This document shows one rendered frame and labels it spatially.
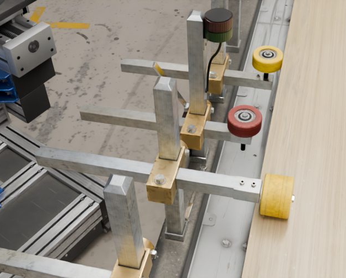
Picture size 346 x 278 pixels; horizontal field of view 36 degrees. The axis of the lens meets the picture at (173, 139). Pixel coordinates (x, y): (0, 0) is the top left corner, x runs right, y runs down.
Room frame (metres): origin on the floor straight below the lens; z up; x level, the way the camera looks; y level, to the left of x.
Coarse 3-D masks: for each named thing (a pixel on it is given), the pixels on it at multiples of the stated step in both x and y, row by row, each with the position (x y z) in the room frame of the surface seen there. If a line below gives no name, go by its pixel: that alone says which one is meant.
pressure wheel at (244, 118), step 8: (232, 112) 0.92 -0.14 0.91; (240, 112) 0.92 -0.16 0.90; (248, 112) 0.92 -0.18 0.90; (256, 112) 0.91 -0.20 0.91; (232, 120) 0.89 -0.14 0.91; (240, 120) 0.89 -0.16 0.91; (248, 120) 0.89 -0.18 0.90; (256, 120) 0.88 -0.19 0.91; (232, 128) 0.88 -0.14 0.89; (240, 128) 0.87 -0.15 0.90; (248, 128) 0.86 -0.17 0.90; (256, 128) 0.87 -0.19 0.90; (240, 136) 0.87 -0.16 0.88; (248, 136) 0.86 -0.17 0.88
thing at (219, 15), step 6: (210, 12) 0.98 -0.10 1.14; (216, 12) 0.97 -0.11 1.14; (222, 12) 0.97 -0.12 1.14; (228, 12) 0.97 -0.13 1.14; (210, 18) 0.95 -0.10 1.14; (216, 18) 0.95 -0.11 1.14; (222, 18) 0.95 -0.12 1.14; (228, 18) 0.95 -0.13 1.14; (228, 30) 0.94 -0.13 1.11; (204, 42) 0.96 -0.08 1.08; (204, 48) 0.96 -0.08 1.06; (216, 54) 0.96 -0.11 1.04; (210, 60) 0.97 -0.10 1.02
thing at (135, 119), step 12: (84, 108) 1.03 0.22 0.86; (96, 108) 1.02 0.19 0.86; (108, 108) 1.02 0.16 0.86; (96, 120) 1.00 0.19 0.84; (108, 120) 0.99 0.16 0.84; (120, 120) 0.98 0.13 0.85; (132, 120) 0.97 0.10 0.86; (144, 120) 0.96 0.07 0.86; (180, 120) 0.95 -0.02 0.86; (204, 132) 0.92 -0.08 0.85; (216, 132) 0.91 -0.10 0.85; (228, 132) 0.90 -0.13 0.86
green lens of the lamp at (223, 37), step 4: (204, 28) 0.96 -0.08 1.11; (232, 28) 0.95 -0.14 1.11; (204, 32) 0.96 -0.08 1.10; (208, 32) 0.94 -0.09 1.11; (228, 32) 0.94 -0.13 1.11; (232, 32) 0.95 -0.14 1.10; (204, 36) 0.96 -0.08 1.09; (208, 36) 0.94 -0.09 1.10; (212, 36) 0.94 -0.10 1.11; (216, 36) 0.93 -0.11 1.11; (220, 36) 0.93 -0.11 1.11; (224, 36) 0.94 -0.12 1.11; (228, 36) 0.94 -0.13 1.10; (208, 40) 0.94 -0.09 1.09; (212, 40) 0.94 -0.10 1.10; (216, 40) 0.93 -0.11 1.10; (220, 40) 0.93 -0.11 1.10; (224, 40) 0.94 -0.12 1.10
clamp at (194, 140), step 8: (208, 104) 0.99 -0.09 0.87; (208, 112) 0.97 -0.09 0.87; (192, 120) 0.94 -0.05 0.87; (200, 120) 0.94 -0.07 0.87; (208, 120) 0.97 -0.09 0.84; (184, 128) 0.91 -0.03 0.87; (200, 128) 0.91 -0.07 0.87; (184, 136) 0.90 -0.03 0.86; (192, 136) 0.89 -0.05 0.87; (200, 136) 0.89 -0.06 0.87; (192, 144) 0.89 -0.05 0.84; (200, 144) 0.89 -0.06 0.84
